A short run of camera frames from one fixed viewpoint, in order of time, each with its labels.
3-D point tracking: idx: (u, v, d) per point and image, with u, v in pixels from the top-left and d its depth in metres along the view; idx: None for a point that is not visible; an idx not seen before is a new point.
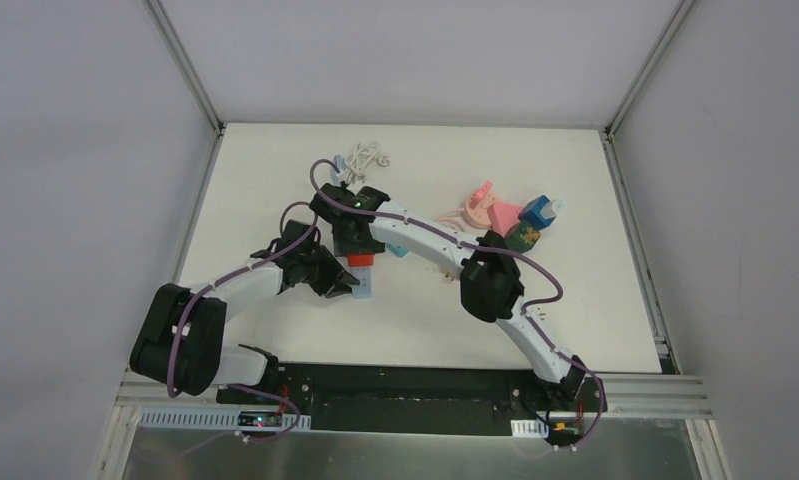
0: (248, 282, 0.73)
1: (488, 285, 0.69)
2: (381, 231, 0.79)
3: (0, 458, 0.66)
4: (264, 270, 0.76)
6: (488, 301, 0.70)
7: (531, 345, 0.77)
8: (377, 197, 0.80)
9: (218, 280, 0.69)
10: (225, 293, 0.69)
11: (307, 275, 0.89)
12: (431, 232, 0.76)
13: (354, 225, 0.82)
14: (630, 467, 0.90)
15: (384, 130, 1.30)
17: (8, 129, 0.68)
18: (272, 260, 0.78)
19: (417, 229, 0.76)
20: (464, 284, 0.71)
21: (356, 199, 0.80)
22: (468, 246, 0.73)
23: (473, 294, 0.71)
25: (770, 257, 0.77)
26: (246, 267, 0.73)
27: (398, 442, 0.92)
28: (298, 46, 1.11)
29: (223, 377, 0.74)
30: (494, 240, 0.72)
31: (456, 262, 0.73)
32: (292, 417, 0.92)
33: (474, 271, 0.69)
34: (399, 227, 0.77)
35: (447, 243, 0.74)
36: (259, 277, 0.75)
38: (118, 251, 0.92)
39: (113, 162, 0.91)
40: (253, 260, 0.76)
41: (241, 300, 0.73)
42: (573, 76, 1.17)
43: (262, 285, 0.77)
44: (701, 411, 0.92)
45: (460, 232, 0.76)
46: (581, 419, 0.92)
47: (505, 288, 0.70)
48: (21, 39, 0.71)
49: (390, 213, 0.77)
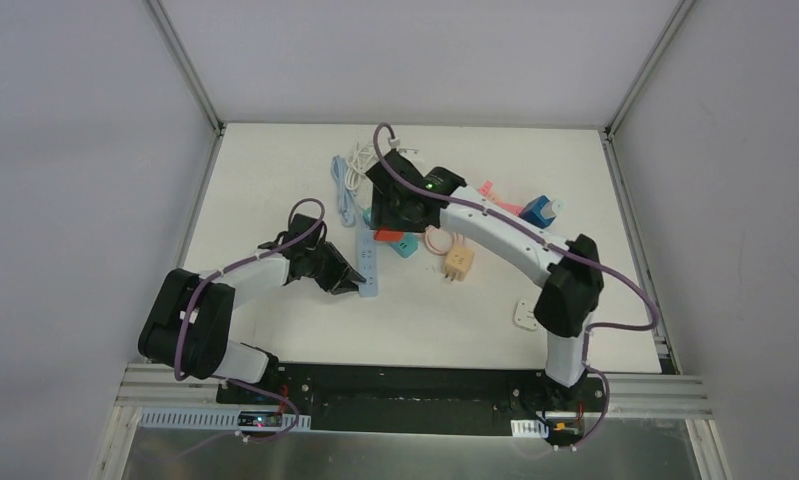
0: (257, 269, 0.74)
1: (573, 297, 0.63)
2: (453, 219, 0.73)
3: (0, 458, 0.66)
4: (273, 259, 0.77)
6: (567, 314, 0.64)
7: (573, 358, 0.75)
8: (451, 181, 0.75)
9: (226, 267, 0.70)
10: (234, 279, 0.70)
11: (315, 268, 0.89)
12: (513, 229, 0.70)
13: (421, 208, 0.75)
14: (631, 467, 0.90)
15: (383, 130, 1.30)
17: (7, 127, 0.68)
18: (279, 252, 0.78)
19: (496, 222, 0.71)
20: (547, 289, 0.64)
21: (427, 180, 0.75)
22: (557, 249, 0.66)
23: (552, 302, 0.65)
25: (769, 257, 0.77)
26: (257, 255, 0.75)
27: (398, 441, 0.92)
28: (297, 46, 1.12)
29: (223, 370, 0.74)
30: (587, 248, 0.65)
31: (541, 265, 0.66)
32: (292, 417, 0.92)
33: (562, 280, 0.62)
34: (477, 217, 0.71)
35: (530, 243, 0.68)
36: (270, 265, 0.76)
38: (118, 251, 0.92)
39: (112, 162, 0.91)
40: (260, 251, 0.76)
41: (250, 288, 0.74)
42: (573, 76, 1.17)
43: (271, 274, 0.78)
44: (701, 411, 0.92)
45: (548, 234, 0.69)
46: (582, 419, 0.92)
47: (588, 303, 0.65)
48: (20, 37, 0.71)
49: (468, 201, 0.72)
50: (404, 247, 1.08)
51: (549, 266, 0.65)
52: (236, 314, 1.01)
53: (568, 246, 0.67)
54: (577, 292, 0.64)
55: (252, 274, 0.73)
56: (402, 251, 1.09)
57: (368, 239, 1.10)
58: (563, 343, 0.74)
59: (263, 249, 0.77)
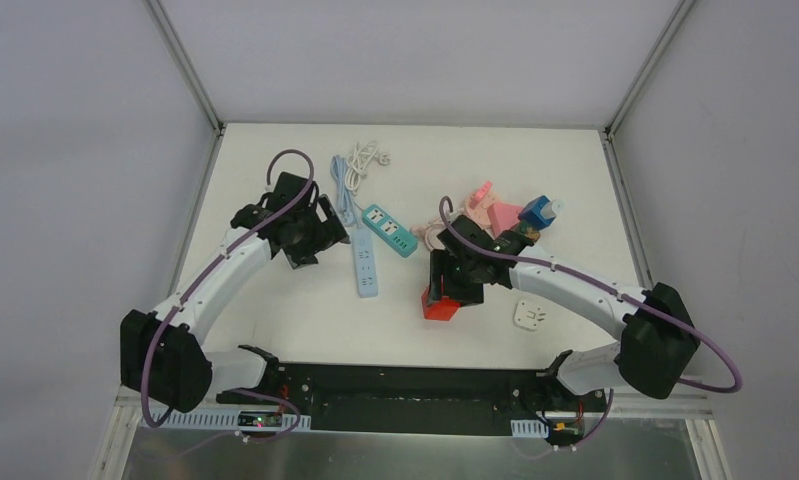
0: (220, 280, 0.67)
1: (658, 351, 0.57)
2: (524, 280, 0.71)
3: (2, 458, 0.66)
4: (246, 250, 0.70)
6: (655, 371, 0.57)
7: (606, 384, 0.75)
8: (519, 241, 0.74)
9: (183, 297, 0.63)
10: (198, 303, 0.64)
11: (302, 233, 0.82)
12: (584, 282, 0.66)
13: (492, 271, 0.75)
14: (629, 467, 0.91)
15: (384, 130, 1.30)
17: (9, 127, 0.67)
18: (257, 233, 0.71)
19: (565, 277, 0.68)
20: (625, 342, 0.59)
21: (495, 242, 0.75)
22: (633, 300, 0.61)
23: (635, 358, 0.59)
25: (769, 257, 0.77)
26: (221, 256, 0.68)
27: (397, 441, 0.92)
28: (298, 46, 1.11)
29: (220, 379, 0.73)
30: (668, 297, 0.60)
31: (618, 317, 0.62)
32: (292, 417, 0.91)
33: (641, 332, 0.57)
34: (545, 274, 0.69)
35: (603, 294, 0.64)
36: (241, 261, 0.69)
38: (117, 251, 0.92)
39: (111, 162, 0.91)
40: (227, 246, 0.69)
41: (224, 296, 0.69)
42: (573, 76, 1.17)
43: (251, 260, 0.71)
44: (701, 411, 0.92)
45: (621, 284, 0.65)
46: (582, 419, 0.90)
47: (679, 357, 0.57)
48: (21, 36, 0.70)
49: (535, 259, 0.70)
50: (404, 247, 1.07)
51: (625, 317, 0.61)
52: (236, 314, 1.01)
53: (644, 297, 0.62)
54: (662, 347, 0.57)
55: (217, 288, 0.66)
56: (402, 251, 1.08)
57: (365, 240, 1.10)
58: (606, 375, 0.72)
59: (230, 241, 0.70)
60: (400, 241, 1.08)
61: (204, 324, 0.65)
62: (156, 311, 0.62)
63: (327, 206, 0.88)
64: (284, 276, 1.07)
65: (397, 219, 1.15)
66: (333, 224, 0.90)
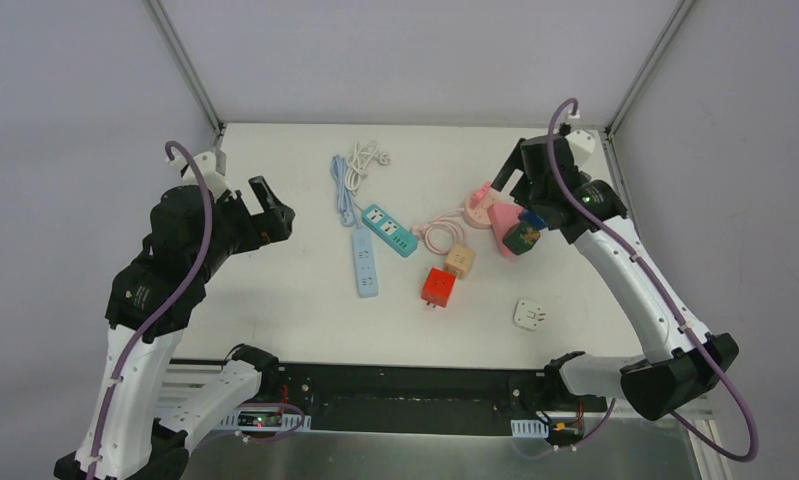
0: (127, 412, 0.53)
1: (675, 396, 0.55)
2: (593, 247, 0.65)
3: (5, 458, 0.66)
4: (140, 364, 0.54)
6: (665, 401, 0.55)
7: (598, 382, 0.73)
8: (610, 201, 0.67)
9: (94, 447, 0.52)
10: (115, 446, 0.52)
11: (214, 260, 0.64)
12: (657, 293, 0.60)
13: (564, 217, 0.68)
14: (630, 466, 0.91)
15: (384, 130, 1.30)
17: (11, 127, 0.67)
18: (142, 337, 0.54)
19: (640, 275, 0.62)
20: (659, 369, 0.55)
21: (587, 191, 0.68)
22: (694, 339, 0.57)
23: (654, 385, 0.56)
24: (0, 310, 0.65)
25: (771, 258, 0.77)
26: (112, 387, 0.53)
27: (398, 441, 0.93)
28: (298, 45, 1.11)
29: (213, 419, 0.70)
30: (723, 348, 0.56)
31: (667, 343, 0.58)
32: (293, 417, 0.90)
33: (681, 370, 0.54)
34: (621, 258, 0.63)
35: (667, 314, 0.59)
36: (140, 377, 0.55)
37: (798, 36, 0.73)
38: (113, 250, 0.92)
39: (112, 161, 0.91)
40: (113, 369, 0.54)
41: (149, 408, 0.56)
42: (575, 76, 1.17)
43: (154, 362, 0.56)
44: (702, 411, 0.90)
45: (690, 315, 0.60)
46: (582, 419, 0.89)
47: (684, 399, 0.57)
48: (23, 37, 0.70)
49: (624, 239, 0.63)
50: (404, 247, 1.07)
51: (675, 351, 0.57)
52: (237, 315, 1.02)
53: (705, 340, 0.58)
54: (683, 393, 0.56)
55: (129, 417, 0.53)
56: (402, 250, 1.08)
57: (365, 240, 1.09)
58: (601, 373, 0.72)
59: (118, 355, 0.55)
60: (400, 241, 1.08)
61: (142, 450, 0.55)
62: (78, 460, 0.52)
63: (259, 193, 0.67)
64: (283, 277, 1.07)
65: (397, 219, 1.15)
66: (270, 215, 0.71)
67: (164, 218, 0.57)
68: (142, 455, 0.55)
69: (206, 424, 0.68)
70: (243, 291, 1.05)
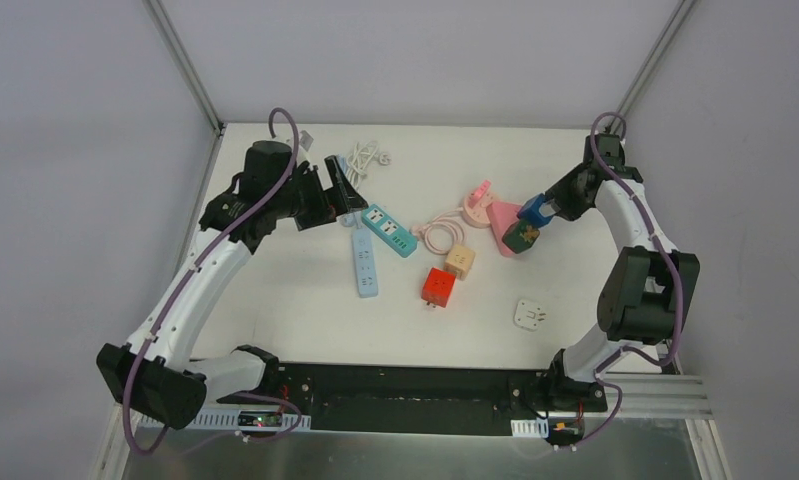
0: (193, 300, 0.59)
1: (627, 285, 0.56)
2: (605, 193, 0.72)
3: (2, 457, 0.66)
4: (219, 259, 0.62)
6: (619, 288, 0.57)
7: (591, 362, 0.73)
8: (632, 174, 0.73)
9: (154, 327, 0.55)
10: (172, 330, 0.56)
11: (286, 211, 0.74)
12: (638, 213, 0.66)
13: (591, 178, 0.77)
14: (632, 467, 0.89)
15: (384, 130, 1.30)
17: (12, 126, 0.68)
18: (229, 235, 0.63)
19: (632, 207, 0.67)
20: (619, 260, 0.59)
21: (615, 163, 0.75)
22: (659, 243, 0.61)
23: (615, 277, 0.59)
24: (0, 309, 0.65)
25: (771, 256, 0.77)
26: (192, 272, 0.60)
27: (399, 441, 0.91)
28: (297, 45, 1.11)
29: (218, 389, 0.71)
30: (685, 264, 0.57)
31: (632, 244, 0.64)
32: (292, 417, 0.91)
33: (634, 256, 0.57)
34: (621, 198, 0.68)
35: (642, 228, 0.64)
36: (215, 271, 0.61)
37: (797, 35, 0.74)
38: (113, 249, 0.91)
39: (111, 160, 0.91)
40: (194, 259, 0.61)
41: (205, 308, 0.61)
42: (574, 75, 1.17)
43: (227, 265, 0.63)
44: (701, 411, 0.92)
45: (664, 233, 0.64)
46: (582, 419, 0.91)
47: (648, 312, 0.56)
48: (23, 36, 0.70)
49: (624, 183, 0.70)
50: (404, 247, 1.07)
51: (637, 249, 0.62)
52: (237, 314, 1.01)
53: (670, 250, 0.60)
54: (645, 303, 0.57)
55: (194, 305, 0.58)
56: (402, 250, 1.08)
57: (365, 240, 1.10)
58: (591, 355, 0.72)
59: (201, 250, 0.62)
60: (400, 241, 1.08)
61: (187, 346, 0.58)
62: (130, 343, 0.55)
63: (332, 169, 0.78)
64: (283, 276, 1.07)
65: (397, 219, 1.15)
66: (336, 189, 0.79)
67: (257, 157, 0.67)
68: (181, 360, 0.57)
69: (213, 389, 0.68)
70: (243, 290, 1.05)
